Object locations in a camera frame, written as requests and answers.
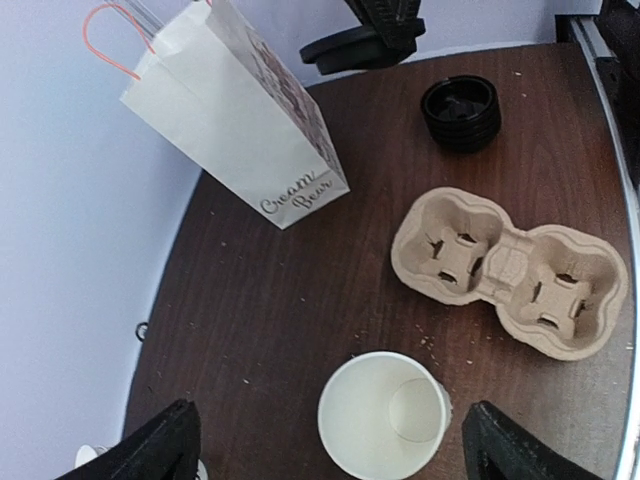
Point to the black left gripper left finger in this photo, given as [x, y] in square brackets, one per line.
[167, 447]

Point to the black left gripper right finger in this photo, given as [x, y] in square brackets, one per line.
[496, 447]

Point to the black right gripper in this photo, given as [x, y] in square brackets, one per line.
[397, 22]

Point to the black coffee cup lid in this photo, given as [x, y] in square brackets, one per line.
[359, 48]

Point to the white paper coffee cup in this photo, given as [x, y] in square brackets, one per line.
[382, 415]

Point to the brown pulp cup carrier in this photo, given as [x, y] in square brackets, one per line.
[554, 288]

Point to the white paper takeout bag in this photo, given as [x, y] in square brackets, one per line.
[211, 86]

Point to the stack of white paper cups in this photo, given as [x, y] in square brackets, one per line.
[87, 453]

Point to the stack of black lids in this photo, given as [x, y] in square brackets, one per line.
[462, 113]

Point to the aluminium front table rail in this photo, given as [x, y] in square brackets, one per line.
[593, 46]

